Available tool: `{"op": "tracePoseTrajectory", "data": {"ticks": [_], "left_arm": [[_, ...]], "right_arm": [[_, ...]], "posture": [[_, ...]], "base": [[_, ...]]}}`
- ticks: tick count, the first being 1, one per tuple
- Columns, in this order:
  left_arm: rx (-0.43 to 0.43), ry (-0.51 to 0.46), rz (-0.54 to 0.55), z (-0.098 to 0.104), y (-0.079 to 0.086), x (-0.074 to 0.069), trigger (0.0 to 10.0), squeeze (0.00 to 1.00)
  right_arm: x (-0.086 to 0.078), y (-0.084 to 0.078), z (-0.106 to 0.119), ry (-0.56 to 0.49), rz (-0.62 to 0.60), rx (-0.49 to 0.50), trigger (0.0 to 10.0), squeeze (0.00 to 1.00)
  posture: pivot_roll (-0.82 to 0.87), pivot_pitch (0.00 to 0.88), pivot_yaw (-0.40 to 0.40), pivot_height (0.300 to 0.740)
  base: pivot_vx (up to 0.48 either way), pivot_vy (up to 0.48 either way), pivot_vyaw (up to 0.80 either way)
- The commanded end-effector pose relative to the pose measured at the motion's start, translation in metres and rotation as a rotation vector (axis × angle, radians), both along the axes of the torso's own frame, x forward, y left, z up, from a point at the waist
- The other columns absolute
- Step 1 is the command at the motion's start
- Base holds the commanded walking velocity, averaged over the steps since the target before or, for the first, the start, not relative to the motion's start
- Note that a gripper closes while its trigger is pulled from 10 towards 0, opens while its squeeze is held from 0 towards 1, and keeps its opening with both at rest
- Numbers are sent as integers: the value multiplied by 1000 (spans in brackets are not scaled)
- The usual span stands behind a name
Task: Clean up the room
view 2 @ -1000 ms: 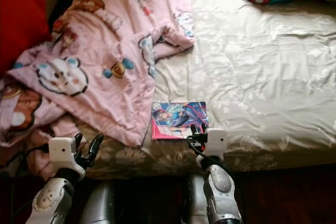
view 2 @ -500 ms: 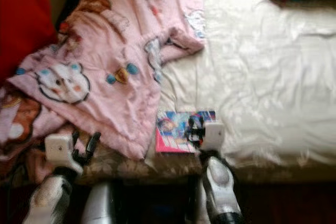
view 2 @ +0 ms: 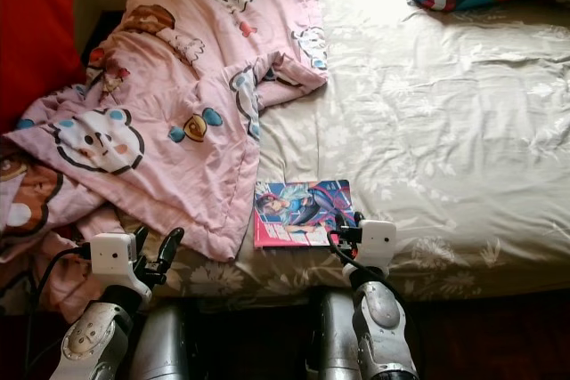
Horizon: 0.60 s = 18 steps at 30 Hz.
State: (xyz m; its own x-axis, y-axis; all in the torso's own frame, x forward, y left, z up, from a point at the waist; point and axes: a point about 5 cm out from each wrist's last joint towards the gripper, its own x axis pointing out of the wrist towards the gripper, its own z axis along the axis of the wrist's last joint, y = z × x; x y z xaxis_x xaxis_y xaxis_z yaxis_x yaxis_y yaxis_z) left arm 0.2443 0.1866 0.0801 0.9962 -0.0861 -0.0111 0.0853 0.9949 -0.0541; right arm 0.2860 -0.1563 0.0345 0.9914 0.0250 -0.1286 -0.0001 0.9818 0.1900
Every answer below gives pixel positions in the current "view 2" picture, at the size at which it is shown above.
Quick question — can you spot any colourful comic book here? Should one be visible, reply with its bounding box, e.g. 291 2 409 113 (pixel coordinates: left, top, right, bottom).
253 179 355 248

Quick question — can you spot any silver right robot leg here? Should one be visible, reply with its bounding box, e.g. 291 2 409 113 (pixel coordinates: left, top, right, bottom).
307 287 366 380

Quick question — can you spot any bed with beige floral sheet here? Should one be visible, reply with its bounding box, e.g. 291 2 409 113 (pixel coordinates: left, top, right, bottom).
125 0 570 303

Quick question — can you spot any pink cartoon print blanket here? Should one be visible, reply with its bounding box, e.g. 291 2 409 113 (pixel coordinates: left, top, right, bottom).
0 0 329 323

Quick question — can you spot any large red cushion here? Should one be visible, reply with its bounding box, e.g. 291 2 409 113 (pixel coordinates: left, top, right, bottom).
0 0 86 132

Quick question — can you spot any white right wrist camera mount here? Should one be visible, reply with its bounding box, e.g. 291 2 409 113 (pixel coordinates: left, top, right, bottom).
356 220 398 274

